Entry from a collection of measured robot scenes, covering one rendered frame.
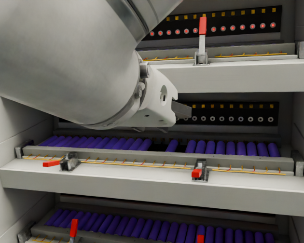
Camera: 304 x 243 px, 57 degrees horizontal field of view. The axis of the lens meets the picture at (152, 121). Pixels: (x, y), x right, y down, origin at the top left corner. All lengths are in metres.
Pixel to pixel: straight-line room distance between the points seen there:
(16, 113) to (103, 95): 0.54
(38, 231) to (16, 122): 0.26
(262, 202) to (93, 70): 0.40
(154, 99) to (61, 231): 0.52
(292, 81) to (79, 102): 0.38
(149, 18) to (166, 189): 0.39
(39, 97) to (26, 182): 0.50
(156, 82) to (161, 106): 0.03
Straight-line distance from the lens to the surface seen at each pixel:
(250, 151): 0.58
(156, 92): 0.26
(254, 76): 0.49
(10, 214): 0.74
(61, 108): 0.19
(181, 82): 0.49
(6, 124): 0.70
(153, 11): 0.17
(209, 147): 0.59
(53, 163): 0.55
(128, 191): 0.54
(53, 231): 0.74
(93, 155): 0.61
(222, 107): 0.64
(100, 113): 0.21
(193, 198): 0.52
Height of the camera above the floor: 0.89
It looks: 3 degrees down
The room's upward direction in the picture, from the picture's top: straight up
